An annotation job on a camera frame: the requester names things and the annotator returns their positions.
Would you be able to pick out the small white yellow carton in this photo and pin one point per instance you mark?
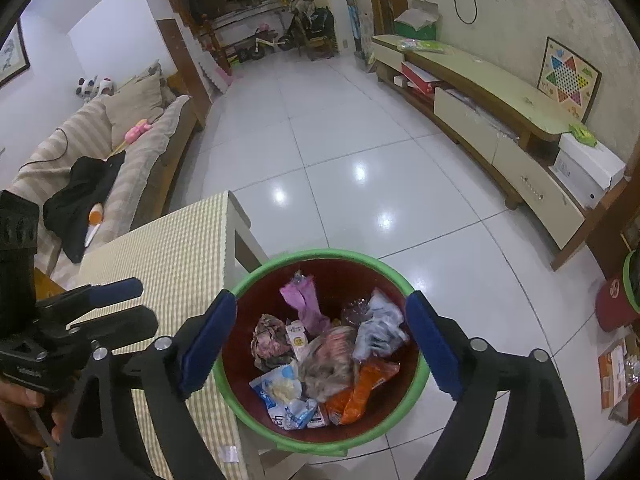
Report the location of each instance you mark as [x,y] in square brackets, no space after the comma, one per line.
[297,340]

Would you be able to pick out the star checkers board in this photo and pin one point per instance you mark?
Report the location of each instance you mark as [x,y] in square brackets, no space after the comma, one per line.
[567,80]

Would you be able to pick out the white balance bike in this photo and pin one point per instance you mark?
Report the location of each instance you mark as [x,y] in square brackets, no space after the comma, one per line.
[262,47]

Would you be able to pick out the framed picture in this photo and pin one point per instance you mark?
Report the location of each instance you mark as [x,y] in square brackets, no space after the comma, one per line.
[12,57]

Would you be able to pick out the open green cardboard box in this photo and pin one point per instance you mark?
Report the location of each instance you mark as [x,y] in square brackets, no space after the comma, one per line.
[417,22]

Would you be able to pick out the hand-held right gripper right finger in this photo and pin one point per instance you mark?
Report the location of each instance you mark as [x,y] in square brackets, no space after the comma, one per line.
[432,350]

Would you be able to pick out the red book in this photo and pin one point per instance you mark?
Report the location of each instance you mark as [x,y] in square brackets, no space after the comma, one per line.
[417,77]

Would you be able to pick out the small green toy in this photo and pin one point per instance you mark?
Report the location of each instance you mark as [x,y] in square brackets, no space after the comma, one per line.
[582,135]

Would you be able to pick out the wooden chair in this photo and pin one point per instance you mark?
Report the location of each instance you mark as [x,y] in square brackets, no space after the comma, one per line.
[319,49]

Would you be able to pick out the pink toy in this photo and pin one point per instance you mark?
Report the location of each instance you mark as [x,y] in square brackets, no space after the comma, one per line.
[136,132]

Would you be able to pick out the panda plush toy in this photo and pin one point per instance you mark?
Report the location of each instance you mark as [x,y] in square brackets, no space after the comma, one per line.
[95,87]

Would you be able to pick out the checked tablecloth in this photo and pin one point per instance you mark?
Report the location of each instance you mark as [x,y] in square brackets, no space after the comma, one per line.
[165,260]

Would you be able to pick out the striped beige sofa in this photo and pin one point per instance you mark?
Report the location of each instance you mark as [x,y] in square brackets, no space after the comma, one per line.
[145,160]

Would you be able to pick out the foam mat tiles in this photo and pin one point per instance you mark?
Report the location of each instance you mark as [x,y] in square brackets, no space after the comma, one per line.
[217,77]

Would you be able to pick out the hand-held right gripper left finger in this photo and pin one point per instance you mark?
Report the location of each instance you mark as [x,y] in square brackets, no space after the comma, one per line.
[207,347]

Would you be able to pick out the brown patterned wrapper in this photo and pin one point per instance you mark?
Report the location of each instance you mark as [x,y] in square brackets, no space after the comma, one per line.
[270,342]

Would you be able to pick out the red container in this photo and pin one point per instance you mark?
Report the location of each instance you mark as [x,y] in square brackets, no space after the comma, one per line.
[615,307]

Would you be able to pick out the pink snack wrapper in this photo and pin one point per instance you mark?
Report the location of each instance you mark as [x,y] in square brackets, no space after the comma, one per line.
[305,305]

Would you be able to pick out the orange snack wrapper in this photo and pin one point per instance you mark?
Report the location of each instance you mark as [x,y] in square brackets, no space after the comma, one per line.
[362,392]

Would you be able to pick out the wooden television cabinet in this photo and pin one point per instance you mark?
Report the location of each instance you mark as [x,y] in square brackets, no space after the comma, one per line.
[475,90]

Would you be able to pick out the green rimmed pot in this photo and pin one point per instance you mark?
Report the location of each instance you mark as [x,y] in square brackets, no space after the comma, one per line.
[631,280]

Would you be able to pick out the blue white wrapper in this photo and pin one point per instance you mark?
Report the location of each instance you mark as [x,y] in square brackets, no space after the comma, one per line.
[280,395]

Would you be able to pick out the orange white toy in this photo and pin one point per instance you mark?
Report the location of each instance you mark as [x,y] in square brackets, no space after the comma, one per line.
[94,220]

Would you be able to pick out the black jacket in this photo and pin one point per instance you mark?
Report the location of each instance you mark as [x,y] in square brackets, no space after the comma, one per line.
[75,200]

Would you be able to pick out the beige cushion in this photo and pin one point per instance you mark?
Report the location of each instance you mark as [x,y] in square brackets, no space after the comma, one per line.
[132,105]

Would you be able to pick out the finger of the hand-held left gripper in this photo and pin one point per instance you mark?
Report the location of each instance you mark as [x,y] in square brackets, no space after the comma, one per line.
[130,322]
[120,288]

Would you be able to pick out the white box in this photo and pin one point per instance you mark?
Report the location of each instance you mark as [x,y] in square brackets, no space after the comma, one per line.
[585,172]

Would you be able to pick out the person's left hand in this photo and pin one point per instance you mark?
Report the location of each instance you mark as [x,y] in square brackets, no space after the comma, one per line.
[20,410]

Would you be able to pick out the green rimmed red bin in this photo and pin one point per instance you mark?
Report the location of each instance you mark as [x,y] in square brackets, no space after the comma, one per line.
[260,290]

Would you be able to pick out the white paper label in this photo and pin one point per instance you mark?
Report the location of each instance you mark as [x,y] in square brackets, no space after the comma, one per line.
[229,454]

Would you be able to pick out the green packet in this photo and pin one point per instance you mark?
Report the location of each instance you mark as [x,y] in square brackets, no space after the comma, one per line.
[420,46]

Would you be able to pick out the orange booklets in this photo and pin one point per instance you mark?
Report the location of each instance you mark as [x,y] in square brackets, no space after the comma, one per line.
[615,375]

